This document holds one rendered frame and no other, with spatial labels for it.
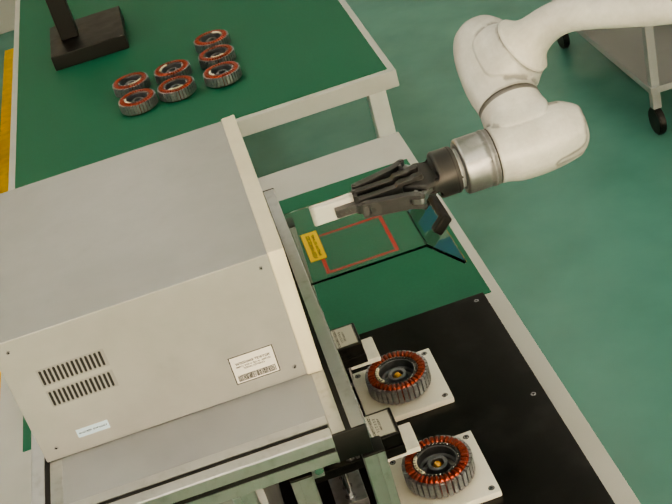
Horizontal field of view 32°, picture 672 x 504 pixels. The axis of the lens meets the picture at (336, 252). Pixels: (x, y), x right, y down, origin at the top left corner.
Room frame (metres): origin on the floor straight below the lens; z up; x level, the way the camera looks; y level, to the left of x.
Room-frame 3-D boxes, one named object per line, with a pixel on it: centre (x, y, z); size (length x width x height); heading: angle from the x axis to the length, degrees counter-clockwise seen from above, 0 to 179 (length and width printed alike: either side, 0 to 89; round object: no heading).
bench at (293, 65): (3.86, 0.32, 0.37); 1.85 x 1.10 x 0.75; 4
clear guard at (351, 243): (1.71, -0.03, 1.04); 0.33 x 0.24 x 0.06; 94
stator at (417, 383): (1.62, -0.04, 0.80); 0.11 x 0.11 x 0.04
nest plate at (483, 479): (1.38, -0.06, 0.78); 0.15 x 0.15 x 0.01; 4
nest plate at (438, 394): (1.62, -0.04, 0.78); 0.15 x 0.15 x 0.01; 4
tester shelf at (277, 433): (1.48, 0.27, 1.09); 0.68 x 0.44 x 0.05; 4
